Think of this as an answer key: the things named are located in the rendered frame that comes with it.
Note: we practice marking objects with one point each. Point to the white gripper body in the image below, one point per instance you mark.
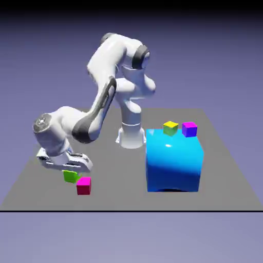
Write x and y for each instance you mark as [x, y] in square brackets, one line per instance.
[67, 161]

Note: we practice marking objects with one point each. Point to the small green cube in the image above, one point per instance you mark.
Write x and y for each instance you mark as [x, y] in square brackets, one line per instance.
[69, 176]

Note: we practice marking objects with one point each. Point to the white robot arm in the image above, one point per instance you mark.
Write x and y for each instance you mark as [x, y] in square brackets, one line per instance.
[106, 67]

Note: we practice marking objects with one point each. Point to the small pink cube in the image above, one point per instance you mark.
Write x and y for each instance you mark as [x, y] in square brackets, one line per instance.
[83, 186]

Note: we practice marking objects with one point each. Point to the small yellow cube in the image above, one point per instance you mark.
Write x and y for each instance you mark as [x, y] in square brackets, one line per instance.
[170, 127]

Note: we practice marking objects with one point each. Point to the small purple cube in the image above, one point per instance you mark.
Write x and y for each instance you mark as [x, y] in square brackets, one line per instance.
[189, 129]

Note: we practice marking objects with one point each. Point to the large blue box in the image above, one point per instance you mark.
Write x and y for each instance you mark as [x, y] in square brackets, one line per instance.
[173, 162]

